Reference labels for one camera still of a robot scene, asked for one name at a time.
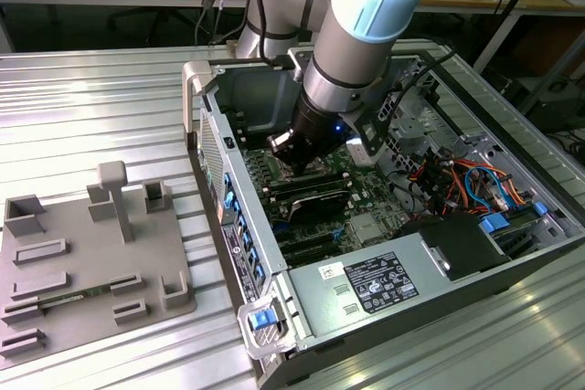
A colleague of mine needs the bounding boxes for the silver chipset heatsink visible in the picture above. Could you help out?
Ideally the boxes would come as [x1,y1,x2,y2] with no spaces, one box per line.
[350,215,386,244]

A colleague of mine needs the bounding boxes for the grey power supply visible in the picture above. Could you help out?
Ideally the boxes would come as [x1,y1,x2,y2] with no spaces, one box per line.
[286,230,453,342]

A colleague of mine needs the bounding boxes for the red and yellow wires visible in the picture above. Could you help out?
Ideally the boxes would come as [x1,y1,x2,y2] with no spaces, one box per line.
[408,156,463,217]

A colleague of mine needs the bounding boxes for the thick black camera cable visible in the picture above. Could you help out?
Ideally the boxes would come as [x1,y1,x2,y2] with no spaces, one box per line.
[386,50,458,135]

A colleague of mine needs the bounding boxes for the green RAM stick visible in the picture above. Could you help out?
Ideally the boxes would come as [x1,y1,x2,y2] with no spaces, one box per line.
[38,283,113,308]

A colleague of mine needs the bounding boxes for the blue slot retention strip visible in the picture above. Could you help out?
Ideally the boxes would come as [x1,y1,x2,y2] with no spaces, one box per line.
[222,172,267,281]

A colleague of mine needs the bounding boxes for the blue handle latch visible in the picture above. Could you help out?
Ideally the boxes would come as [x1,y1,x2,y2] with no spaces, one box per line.
[248,311,279,332]

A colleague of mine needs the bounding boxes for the silver perforated drive cage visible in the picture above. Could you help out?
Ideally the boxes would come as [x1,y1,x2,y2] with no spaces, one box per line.
[377,90,461,170]

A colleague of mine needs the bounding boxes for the green motherboard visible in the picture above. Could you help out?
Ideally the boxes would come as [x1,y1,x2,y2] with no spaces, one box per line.
[238,133,415,269]

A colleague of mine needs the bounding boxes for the blue disk carrier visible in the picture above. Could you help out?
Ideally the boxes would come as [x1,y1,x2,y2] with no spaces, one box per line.
[479,212,512,235]

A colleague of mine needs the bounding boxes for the open grey PC case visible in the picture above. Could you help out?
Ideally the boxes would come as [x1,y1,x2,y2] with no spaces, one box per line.
[181,47,585,390]

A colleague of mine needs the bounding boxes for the black plastic shroud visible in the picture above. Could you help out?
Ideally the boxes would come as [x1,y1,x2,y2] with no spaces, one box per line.
[396,212,512,284]

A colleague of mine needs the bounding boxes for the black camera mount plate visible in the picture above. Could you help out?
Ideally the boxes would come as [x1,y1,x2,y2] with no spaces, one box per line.
[286,46,316,86]

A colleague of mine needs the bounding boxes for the grey parts rack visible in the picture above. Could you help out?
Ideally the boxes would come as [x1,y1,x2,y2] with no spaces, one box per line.
[0,160,198,366]

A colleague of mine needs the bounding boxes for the orange wire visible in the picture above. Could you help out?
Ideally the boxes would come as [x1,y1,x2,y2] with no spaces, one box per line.
[450,157,536,205]

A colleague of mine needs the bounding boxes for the blue wire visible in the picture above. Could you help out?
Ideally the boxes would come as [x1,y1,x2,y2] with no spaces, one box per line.
[464,164,509,214]

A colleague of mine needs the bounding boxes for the white camera on black bracket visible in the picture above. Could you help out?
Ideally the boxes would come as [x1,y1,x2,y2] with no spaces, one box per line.
[345,101,390,168]

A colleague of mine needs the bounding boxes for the black expansion card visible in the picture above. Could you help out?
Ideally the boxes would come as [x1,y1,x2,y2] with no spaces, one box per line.
[286,186,349,228]

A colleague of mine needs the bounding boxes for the grey case handle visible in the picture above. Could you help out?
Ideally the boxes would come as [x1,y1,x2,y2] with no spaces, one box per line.
[181,60,215,135]
[236,296,297,361]

